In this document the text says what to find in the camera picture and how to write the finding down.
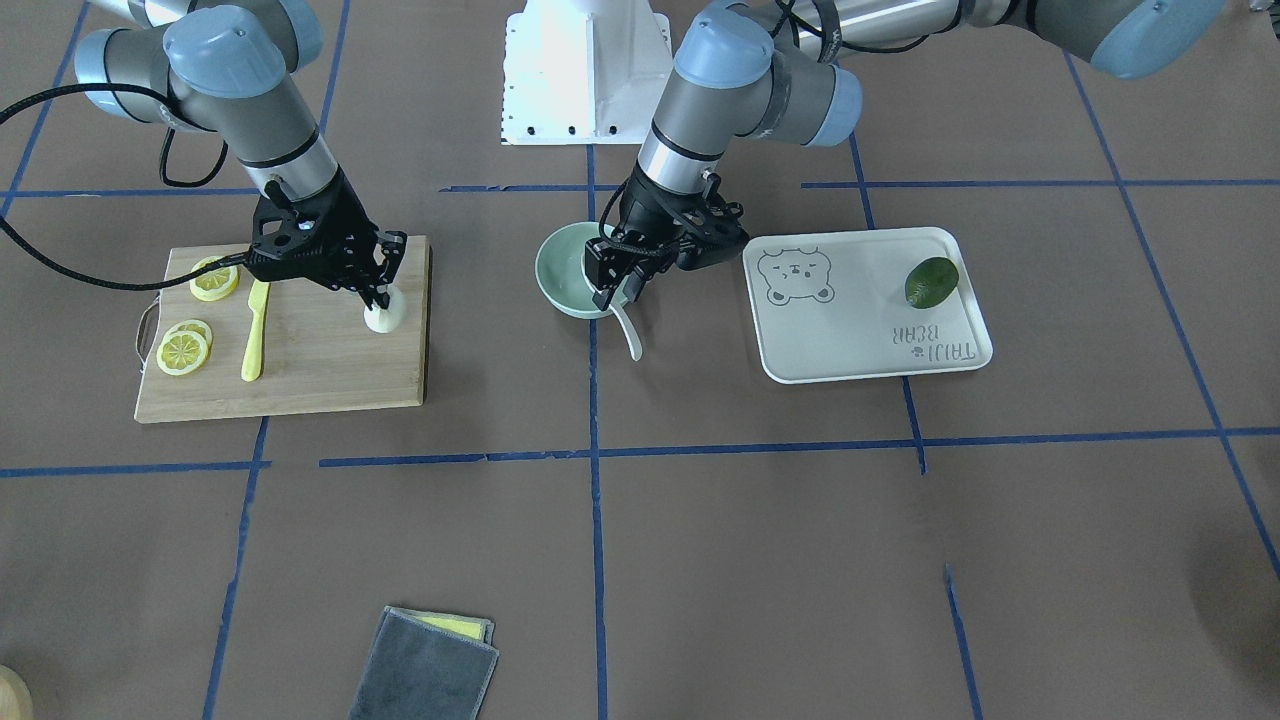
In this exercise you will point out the wooden mug tree stand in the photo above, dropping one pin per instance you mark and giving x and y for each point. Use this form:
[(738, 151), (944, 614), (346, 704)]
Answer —
[(16, 701)]

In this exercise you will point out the lemon slice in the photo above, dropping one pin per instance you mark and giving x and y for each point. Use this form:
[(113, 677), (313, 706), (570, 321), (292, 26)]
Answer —
[(182, 353), (215, 282)]

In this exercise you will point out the mint green bowl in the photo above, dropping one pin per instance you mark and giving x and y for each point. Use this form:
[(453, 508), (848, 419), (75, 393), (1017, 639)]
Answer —
[(560, 274)]

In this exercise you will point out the wooden cutting board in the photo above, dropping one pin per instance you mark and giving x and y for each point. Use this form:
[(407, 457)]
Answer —
[(319, 356)]

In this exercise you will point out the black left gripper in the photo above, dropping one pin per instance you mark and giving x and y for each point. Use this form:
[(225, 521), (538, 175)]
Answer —
[(647, 212)]

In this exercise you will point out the hidden lemon slice underneath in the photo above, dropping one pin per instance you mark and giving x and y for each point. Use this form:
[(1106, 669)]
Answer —
[(196, 326)]

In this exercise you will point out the yellow sponge under cloth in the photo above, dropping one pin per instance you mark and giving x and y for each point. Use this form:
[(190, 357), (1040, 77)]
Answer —
[(477, 629)]

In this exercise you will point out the upper lemon slice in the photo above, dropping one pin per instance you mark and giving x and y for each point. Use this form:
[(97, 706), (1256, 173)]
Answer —
[(215, 282)]

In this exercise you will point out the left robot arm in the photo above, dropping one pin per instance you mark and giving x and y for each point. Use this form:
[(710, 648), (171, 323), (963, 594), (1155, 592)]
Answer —
[(771, 71)]

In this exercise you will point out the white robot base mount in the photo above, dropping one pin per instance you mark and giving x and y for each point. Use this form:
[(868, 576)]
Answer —
[(583, 72)]

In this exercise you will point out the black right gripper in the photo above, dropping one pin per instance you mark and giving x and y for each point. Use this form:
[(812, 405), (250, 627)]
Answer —
[(351, 228)]

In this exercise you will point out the yellow plastic knife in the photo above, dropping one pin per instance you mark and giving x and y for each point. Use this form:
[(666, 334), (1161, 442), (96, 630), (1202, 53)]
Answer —
[(253, 355)]

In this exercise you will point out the white plastic spoon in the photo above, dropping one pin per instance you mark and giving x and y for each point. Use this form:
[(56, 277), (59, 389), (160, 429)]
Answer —
[(618, 308)]

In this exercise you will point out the lower lemon slice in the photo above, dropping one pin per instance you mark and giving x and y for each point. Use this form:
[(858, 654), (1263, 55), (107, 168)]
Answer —
[(182, 353)]

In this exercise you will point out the white bear print tray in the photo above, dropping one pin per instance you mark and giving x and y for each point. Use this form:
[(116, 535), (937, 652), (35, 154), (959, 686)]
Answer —
[(832, 307)]

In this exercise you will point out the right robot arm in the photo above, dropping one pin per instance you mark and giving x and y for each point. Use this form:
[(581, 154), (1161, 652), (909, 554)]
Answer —
[(226, 67)]

